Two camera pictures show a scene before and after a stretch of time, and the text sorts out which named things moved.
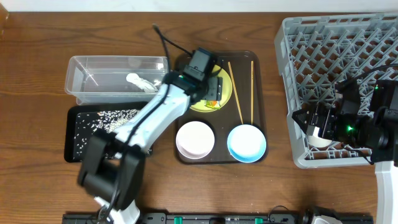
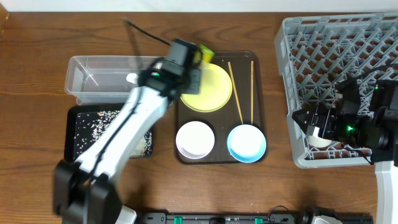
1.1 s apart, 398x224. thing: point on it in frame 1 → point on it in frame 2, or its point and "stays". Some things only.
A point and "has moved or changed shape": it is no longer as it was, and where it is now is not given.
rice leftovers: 87,124 stays
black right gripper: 311,117 stays
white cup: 314,140 stays
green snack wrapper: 214,104 has moved or changed shape
